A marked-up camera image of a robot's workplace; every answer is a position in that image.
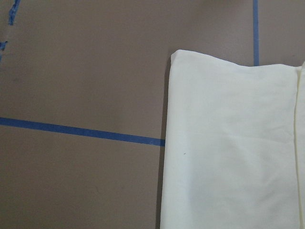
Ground cream long-sleeve cat shirt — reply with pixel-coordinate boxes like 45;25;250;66
160;50;305;229

